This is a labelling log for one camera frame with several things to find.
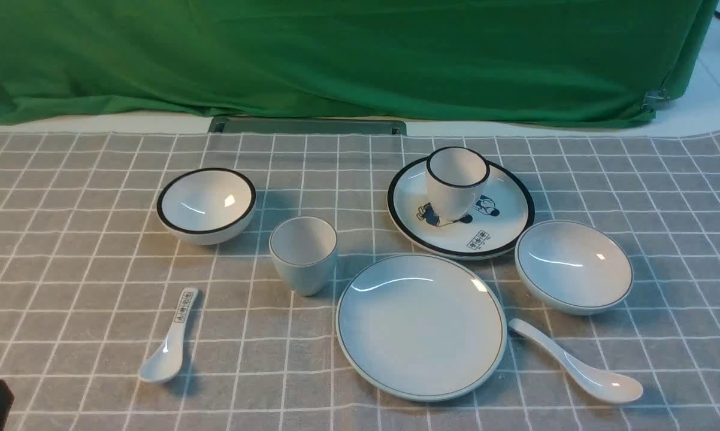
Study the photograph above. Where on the black-rimmed white cup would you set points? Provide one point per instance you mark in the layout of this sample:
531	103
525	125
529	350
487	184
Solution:
455	177

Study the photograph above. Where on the black-rimmed illustrated plate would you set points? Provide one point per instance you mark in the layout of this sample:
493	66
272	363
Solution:
500	214

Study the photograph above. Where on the small white printed spoon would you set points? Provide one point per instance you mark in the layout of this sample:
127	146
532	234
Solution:
165	363

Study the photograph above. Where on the plain white plate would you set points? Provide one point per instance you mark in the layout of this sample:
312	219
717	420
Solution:
421	327

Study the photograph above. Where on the thin-rimmed white bowl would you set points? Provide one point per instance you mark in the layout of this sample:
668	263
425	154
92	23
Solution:
572	267

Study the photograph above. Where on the plain white cup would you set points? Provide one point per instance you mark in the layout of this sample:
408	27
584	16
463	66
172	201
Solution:
304	250

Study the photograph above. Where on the grey table cable tray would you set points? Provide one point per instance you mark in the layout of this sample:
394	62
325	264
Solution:
289	126

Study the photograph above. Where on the green backdrop cloth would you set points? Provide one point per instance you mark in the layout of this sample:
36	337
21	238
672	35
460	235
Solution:
583	64

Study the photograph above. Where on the metal backdrop clamp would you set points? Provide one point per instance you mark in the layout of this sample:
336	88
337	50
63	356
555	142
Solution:
656	100

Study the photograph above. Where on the black-rimmed white bowl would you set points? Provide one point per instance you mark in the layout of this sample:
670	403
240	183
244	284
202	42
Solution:
207	206

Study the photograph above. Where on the large white spoon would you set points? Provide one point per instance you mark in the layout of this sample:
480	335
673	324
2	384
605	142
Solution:
607	387

